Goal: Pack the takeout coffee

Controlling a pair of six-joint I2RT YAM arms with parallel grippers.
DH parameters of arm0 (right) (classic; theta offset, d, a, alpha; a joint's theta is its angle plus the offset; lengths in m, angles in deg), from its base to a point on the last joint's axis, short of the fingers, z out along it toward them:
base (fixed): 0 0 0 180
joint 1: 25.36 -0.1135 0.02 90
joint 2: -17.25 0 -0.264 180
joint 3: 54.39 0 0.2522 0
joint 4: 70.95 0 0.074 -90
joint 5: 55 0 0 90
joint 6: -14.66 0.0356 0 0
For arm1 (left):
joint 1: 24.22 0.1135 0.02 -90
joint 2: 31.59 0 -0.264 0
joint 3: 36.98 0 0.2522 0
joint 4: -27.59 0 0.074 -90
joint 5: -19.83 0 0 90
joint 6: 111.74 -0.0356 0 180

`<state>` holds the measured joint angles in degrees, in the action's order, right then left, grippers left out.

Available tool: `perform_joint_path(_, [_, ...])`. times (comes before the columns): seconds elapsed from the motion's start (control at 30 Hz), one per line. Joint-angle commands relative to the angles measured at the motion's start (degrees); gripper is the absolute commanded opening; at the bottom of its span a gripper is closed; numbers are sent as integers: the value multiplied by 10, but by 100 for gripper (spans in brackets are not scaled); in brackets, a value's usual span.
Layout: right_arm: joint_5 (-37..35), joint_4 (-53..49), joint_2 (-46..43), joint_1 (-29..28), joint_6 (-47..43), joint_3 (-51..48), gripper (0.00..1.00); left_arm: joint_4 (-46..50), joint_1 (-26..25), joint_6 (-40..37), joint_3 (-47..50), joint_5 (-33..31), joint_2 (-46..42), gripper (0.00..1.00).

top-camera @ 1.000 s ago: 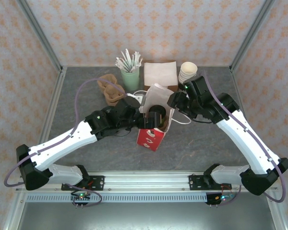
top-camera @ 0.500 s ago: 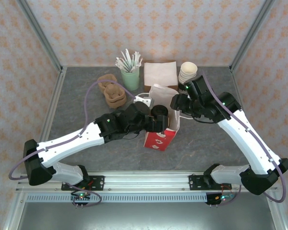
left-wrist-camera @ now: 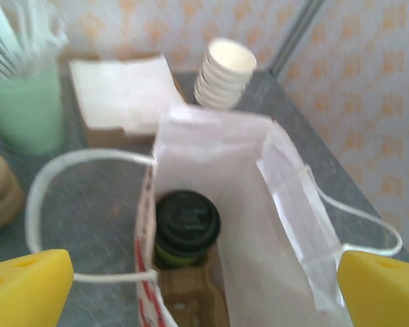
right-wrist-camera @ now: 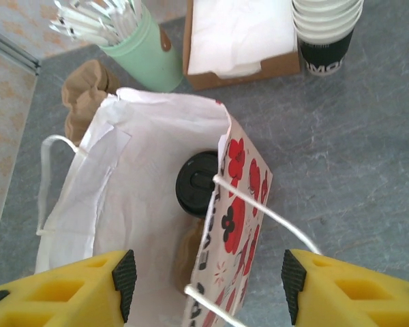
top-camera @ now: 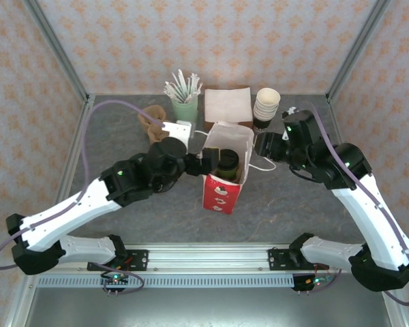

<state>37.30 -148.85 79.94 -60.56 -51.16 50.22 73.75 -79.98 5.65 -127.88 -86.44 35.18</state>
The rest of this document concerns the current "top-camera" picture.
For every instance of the green paper cup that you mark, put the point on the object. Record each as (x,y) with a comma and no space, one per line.
(226,172)

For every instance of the red white paper bag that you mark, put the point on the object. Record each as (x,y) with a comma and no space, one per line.
(221,197)

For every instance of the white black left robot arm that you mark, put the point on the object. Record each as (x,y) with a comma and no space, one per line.
(64,214)

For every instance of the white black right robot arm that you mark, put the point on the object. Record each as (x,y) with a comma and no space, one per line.
(368,211)

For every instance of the stack of white napkins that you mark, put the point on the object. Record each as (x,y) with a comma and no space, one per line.
(245,124)

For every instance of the paper cup stack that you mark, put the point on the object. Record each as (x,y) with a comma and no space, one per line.
(267,102)

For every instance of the brown pulp carrier stack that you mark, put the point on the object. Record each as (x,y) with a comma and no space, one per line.
(156,134)

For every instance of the white napkin stack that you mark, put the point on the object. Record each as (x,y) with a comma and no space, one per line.
(228,104)

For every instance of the mint green holder cup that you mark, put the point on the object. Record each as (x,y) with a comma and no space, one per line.
(185,109)

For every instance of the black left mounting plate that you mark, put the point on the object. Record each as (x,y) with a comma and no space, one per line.
(138,257)

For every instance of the black mounting plate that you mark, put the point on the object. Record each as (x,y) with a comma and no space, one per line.
(279,259)
(138,257)

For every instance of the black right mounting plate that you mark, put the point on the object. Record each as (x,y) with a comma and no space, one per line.
(279,259)

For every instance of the left circuit board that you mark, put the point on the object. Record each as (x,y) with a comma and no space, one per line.
(116,280)

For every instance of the circuit board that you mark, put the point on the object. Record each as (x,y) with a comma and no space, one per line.
(116,280)
(313,282)

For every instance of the right circuit board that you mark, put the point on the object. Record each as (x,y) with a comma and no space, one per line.
(313,282)

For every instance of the grey metal panel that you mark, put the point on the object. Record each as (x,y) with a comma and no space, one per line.
(208,306)

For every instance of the aluminium frame side bar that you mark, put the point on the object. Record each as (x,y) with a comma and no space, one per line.
(342,136)
(77,136)

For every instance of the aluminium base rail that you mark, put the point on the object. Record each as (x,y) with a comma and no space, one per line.
(208,259)

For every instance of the aluminium frame post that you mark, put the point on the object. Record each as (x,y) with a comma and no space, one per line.
(359,47)
(56,47)

